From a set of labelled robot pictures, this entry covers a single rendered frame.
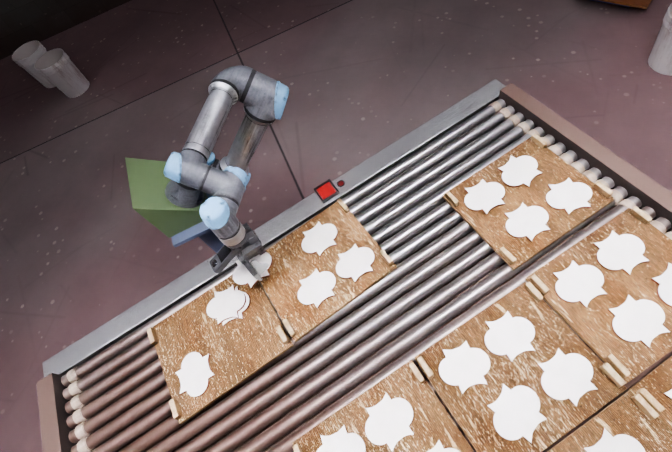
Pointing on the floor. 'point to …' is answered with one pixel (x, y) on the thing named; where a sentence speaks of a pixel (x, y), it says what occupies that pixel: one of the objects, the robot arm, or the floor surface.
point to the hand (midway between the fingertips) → (252, 268)
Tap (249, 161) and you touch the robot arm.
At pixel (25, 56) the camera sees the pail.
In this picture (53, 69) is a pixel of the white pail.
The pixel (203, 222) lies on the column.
